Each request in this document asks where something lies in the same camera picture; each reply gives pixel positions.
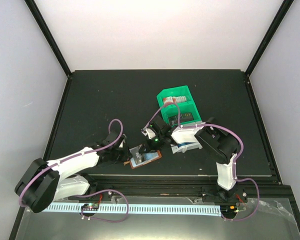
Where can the brown leather card holder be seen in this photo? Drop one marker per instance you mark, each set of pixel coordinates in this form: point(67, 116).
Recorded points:
point(146, 157)

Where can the white bin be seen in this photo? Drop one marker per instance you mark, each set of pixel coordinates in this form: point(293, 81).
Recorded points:
point(185, 134)

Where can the white slotted cable duct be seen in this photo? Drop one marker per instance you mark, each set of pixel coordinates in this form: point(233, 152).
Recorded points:
point(143, 209)

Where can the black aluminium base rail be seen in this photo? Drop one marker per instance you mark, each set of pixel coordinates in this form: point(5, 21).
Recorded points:
point(187, 186)

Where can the black cards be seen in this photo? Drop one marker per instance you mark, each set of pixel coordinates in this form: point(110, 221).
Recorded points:
point(184, 117)

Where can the green upper bin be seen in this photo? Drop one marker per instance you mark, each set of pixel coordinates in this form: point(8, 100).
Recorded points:
point(176, 91)

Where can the right circuit board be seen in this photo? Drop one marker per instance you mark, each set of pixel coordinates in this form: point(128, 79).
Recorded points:
point(234, 209)

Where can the circuit board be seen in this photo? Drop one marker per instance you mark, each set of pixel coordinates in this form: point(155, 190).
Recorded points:
point(90, 207)
point(234, 209)

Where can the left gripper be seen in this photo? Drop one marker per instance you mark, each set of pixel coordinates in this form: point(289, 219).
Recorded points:
point(126, 157)

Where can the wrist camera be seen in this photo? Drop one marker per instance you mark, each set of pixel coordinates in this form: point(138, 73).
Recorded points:
point(122, 141)
point(147, 132)

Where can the blue cards stack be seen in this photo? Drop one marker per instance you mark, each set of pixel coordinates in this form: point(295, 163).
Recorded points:
point(184, 144)

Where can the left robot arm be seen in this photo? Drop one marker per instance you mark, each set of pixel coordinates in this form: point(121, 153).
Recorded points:
point(45, 182)

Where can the right black frame post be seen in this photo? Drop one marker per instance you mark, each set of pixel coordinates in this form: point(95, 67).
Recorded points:
point(273, 27)

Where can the left circuit board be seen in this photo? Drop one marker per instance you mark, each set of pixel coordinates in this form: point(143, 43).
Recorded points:
point(90, 207)

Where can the red white cards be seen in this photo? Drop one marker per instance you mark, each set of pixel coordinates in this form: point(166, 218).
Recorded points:
point(174, 99)

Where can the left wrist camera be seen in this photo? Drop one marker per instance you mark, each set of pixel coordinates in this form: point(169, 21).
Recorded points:
point(122, 141)

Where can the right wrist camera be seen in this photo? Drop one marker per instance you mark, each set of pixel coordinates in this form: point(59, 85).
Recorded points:
point(147, 132)

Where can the black frame post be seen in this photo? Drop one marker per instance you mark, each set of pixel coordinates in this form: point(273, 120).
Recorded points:
point(273, 27)
point(37, 15)

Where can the green bin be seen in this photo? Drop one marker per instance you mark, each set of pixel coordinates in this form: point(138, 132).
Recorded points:
point(183, 109)
point(176, 91)

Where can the left black frame post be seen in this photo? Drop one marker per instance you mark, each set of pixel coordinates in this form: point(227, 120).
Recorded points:
point(37, 15)

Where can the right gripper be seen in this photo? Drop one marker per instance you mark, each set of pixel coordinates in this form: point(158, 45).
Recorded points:
point(148, 146)

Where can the green middle bin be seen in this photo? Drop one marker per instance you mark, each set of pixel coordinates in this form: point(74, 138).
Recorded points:
point(183, 109)

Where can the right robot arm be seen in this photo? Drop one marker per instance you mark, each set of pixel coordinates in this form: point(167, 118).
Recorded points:
point(222, 146)

